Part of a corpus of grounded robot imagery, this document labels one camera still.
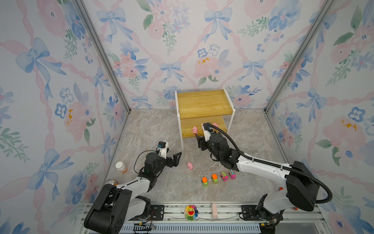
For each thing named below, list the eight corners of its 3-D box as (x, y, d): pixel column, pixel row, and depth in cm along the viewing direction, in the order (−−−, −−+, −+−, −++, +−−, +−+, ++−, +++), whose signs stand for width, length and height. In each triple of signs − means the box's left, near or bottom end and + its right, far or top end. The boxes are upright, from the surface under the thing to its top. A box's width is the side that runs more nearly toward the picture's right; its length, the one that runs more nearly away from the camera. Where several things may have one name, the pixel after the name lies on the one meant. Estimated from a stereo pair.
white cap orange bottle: (119, 173, 89) (114, 168, 82) (121, 167, 91) (116, 161, 85) (126, 173, 89) (121, 168, 82) (128, 167, 91) (123, 161, 85)
